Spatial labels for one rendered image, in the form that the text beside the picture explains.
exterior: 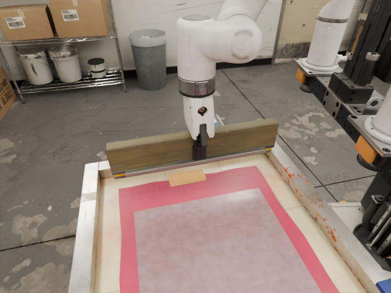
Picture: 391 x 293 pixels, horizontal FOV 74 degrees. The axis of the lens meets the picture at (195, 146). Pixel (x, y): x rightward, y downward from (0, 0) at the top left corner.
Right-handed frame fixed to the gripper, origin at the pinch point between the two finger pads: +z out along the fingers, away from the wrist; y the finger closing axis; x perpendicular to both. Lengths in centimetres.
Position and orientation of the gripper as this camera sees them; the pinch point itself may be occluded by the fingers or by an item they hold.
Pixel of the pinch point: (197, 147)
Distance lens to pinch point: 62.6
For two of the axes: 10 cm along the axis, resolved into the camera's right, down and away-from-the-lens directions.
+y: -2.4, -5.9, 7.7
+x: -9.7, 1.5, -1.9
